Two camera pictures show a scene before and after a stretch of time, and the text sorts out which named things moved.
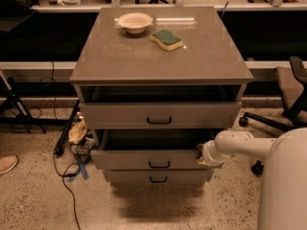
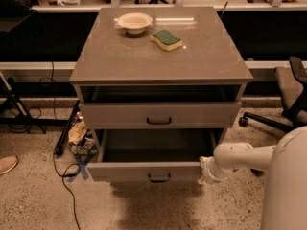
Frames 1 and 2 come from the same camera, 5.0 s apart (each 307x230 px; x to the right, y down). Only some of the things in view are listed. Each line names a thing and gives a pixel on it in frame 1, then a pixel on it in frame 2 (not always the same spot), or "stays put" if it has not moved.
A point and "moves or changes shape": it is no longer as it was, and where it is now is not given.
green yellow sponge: [167, 39] stays put
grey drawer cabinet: [156, 83] stays put
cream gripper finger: [202, 162] -> [202, 180]
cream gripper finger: [200, 146] -> [203, 160]
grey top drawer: [159, 115] stays put
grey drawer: [150, 149] moves or changes shape
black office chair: [292, 85] stays put
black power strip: [64, 137] stays put
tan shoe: [7, 163] stays put
